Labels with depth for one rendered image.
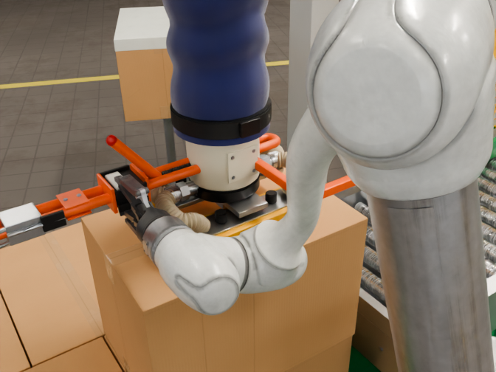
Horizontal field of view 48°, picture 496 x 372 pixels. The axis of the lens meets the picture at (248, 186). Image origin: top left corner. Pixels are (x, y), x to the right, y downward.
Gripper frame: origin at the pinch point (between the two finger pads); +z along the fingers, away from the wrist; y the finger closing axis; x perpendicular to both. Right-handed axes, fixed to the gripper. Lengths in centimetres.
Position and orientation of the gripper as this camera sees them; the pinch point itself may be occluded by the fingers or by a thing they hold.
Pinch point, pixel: (119, 190)
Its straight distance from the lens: 120.8
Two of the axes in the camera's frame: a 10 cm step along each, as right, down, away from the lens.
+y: 0.2, 8.6, 5.1
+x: 8.3, -3.0, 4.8
